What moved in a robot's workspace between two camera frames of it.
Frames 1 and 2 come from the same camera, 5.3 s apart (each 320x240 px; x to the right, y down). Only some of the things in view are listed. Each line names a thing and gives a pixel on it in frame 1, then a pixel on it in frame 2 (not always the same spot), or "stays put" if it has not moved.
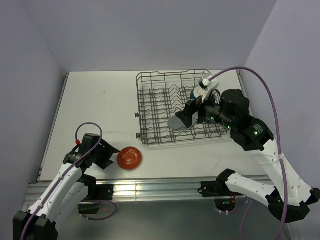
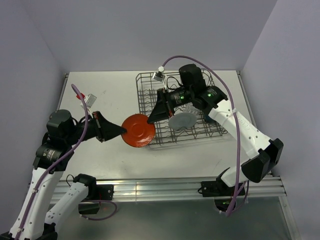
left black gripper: (108, 151) → (105, 130)
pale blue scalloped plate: (174, 123) stays put
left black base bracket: (96, 192) stays put
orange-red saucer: (129, 158) → (139, 133)
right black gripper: (185, 116) → (162, 109)
